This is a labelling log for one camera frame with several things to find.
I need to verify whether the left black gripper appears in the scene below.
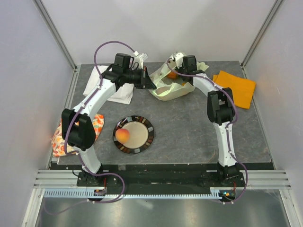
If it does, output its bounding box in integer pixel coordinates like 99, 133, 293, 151
124, 67, 156, 90

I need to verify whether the fake pineapple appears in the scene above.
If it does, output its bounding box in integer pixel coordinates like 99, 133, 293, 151
166, 71, 178, 79

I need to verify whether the light green plastic bag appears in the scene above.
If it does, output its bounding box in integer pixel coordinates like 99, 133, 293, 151
150, 63, 195, 101

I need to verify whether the fake peach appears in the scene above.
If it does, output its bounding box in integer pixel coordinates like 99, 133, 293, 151
115, 128, 130, 144

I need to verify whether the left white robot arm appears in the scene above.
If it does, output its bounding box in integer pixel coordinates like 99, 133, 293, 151
62, 52, 156, 186

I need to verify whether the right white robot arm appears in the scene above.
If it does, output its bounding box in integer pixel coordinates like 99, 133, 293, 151
174, 53, 239, 186

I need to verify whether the white folded cloth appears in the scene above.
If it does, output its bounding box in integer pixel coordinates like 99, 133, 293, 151
83, 67, 134, 105

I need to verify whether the dark rimmed ceramic plate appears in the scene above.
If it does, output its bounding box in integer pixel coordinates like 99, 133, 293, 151
113, 115, 155, 154

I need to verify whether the orange folded cloth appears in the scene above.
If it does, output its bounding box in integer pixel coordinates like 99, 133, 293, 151
213, 70, 256, 109

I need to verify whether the floral patterned cloth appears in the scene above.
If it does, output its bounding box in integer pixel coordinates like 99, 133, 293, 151
51, 114, 105, 157

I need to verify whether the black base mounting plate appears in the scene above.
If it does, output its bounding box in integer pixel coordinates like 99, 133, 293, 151
72, 163, 247, 190

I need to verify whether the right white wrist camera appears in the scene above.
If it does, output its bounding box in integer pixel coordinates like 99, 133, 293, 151
169, 52, 185, 69

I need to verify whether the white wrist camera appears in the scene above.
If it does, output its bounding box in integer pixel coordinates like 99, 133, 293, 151
169, 52, 185, 69
133, 51, 148, 69

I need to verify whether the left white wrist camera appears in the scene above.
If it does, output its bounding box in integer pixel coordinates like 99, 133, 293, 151
133, 51, 148, 69

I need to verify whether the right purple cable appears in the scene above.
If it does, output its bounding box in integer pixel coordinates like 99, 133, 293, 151
166, 58, 249, 205

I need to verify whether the right aluminium frame post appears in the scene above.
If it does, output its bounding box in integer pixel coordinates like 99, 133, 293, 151
241, 0, 284, 69

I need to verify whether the aluminium frame post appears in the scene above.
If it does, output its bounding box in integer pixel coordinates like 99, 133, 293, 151
241, 0, 284, 69
33, 0, 77, 71

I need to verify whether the white slotted cable duct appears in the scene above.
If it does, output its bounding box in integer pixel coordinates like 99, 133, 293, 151
44, 188, 226, 200

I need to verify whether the aluminium front rail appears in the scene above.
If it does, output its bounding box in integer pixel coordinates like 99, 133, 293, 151
34, 170, 291, 190

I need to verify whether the left aluminium frame post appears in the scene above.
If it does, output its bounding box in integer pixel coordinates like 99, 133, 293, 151
33, 0, 77, 71

